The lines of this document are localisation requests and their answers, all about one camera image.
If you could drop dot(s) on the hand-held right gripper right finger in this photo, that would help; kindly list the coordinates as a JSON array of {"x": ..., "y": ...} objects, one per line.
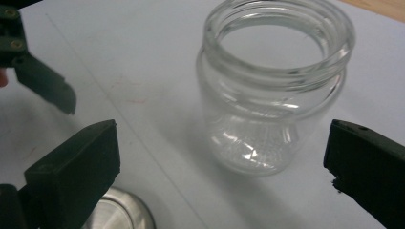
[{"x": 372, "y": 168}]

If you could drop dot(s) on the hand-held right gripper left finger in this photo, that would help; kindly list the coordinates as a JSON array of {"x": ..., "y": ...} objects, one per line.
[{"x": 79, "y": 168}]

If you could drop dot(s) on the silver metal jar lid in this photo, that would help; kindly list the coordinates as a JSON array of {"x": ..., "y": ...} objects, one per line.
[{"x": 121, "y": 213}]

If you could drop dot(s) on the clear glass jar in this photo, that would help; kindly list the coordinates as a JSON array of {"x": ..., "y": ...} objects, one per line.
[{"x": 270, "y": 105}]

